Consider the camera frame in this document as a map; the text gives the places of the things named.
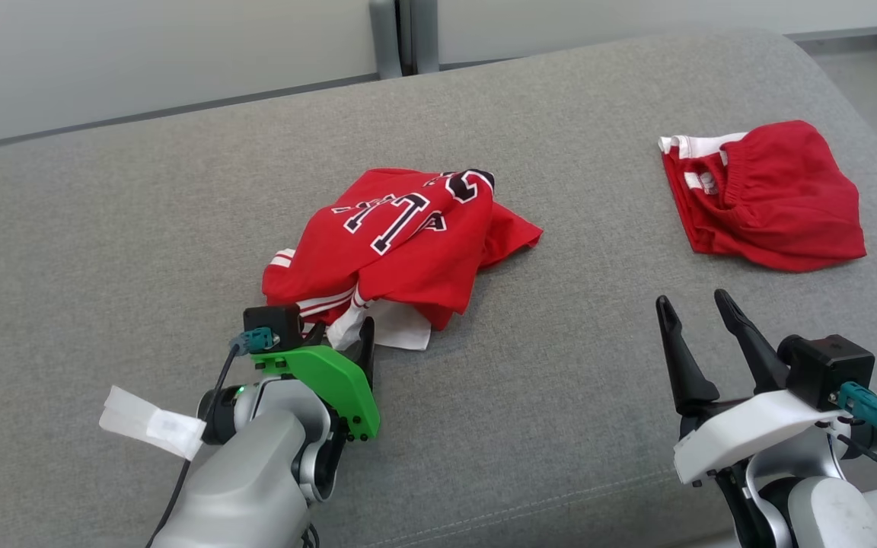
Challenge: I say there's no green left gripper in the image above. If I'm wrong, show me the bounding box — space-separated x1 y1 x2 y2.
250 318 381 442

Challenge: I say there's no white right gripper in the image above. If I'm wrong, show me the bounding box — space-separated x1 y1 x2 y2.
655 289 850 486

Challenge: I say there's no red Bulls 23 jersey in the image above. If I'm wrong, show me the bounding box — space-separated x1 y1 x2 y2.
262 167 544 352

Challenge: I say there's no red shorts white trim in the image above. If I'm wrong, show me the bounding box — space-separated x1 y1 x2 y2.
658 120 867 273

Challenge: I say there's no grey fabric sofa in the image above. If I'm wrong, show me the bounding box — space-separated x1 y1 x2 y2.
0 29 877 548

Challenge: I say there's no black cable teal plug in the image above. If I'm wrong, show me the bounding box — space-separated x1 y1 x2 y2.
145 327 276 548
827 382 877 495

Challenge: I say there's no white tape cable label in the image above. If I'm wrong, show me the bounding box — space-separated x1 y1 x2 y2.
100 384 207 461

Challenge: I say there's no grey partition post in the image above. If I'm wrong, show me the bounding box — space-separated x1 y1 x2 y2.
368 0 439 79

